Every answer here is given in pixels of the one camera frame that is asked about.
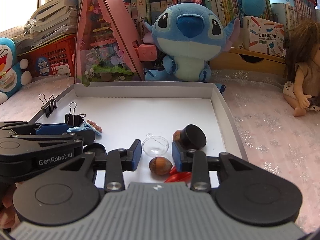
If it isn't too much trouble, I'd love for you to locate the blue hair clip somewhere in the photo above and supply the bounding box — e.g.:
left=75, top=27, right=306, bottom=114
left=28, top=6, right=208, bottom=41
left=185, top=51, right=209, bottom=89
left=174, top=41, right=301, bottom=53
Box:
left=67, top=120, right=103, bottom=136

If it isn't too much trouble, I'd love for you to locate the red crayon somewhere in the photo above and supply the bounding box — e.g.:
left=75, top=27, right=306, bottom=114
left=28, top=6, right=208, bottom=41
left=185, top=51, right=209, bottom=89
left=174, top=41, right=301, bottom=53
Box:
left=165, top=172, right=191, bottom=183
left=169, top=166, right=178, bottom=176

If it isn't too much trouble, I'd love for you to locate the black round cap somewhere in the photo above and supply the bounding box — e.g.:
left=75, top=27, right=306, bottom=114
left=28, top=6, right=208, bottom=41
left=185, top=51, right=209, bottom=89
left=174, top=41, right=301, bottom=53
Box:
left=83, top=143, right=106, bottom=157

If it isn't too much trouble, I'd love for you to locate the black binder clip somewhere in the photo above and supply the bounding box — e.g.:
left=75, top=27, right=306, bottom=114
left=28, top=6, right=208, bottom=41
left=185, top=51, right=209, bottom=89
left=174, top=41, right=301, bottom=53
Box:
left=65, top=102, right=86, bottom=127
left=38, top=93, right=57, bottom=117

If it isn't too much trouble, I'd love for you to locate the brown hazelnut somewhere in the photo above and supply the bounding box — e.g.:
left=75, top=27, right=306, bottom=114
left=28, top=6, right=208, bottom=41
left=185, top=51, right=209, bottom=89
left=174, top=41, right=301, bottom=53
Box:
left=172, top=130, right=182, bottom=141
left=149, top=157, right=172, bottom=176

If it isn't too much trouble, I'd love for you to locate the dark cylindrical stopper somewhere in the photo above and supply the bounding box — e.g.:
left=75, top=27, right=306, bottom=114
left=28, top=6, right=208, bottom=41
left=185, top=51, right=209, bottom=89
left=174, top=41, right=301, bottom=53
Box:
left=180, top=124, right=207, bottom=150

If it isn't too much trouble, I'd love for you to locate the clear plastic half sphere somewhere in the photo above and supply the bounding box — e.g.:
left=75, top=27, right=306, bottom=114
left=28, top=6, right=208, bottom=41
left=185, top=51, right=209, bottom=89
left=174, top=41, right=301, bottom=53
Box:
left=142, top=133, right=169, bottom=157

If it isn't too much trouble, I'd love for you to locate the person left hand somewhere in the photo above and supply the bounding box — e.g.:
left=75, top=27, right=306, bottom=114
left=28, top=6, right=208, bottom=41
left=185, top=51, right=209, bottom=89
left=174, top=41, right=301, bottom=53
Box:
left=0, top=182, right=23, bottom=230

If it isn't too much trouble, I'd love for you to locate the black binder clip on edge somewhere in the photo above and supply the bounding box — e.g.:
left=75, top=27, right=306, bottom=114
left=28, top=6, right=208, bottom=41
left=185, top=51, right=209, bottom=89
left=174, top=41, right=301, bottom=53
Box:
left=38, top=93, right=57, bottom=117

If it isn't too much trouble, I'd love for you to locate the white cardboard box tray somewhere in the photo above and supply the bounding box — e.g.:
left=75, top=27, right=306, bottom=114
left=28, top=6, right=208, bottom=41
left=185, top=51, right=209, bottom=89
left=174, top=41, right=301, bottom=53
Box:
left=30, top=81, right=250, bottom=188

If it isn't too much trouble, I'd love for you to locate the Doraemon plush toy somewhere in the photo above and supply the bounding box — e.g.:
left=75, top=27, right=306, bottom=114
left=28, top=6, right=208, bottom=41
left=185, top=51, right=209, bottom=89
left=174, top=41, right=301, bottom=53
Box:
left=0, top=37, right=32, bottom=104

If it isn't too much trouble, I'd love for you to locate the red plastic crate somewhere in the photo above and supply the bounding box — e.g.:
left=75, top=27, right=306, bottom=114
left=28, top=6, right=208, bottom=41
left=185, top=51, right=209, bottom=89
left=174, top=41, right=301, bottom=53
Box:
left=18, top=34, right=75, bottom=78

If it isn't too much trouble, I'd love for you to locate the pink triangular miniature house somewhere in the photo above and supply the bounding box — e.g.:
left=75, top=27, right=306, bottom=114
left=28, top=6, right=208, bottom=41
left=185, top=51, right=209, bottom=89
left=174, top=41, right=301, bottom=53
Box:
left=74, top=0, right=146, bottom=86

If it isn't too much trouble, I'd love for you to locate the stack of papers and books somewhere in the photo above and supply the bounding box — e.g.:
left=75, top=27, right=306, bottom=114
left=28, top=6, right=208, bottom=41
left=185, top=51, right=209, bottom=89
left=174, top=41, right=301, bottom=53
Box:
left=11, top=0, right=80, bottom=50

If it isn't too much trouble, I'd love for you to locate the wooden drawer organizer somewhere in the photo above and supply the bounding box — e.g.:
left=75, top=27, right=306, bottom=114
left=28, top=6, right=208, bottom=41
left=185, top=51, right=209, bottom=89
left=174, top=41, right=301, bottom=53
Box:
left=210, top=48, right=287, bottom=77

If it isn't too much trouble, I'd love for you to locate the blue Stitch plush toy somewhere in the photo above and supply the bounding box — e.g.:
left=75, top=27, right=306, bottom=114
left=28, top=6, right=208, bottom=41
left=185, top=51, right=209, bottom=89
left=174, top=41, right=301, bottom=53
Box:
left=143, top=3, right=240, bottom=82

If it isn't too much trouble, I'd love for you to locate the brown haired baby doll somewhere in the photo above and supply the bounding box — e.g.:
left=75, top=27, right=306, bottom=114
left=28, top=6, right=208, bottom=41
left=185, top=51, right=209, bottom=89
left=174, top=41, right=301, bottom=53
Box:
left=283, top=20, right=319, bottom=117

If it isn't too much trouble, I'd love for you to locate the white label printer box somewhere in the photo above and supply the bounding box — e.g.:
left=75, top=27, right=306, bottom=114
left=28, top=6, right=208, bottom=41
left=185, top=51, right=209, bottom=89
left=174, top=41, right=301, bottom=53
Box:
left=243, top=16, right=285, bottom=57

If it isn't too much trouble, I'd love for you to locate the blue round plush toy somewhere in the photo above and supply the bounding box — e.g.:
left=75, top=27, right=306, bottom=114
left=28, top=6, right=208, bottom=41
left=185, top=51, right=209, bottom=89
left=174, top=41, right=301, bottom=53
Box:
left=242, top=0, right=266, bottom=17

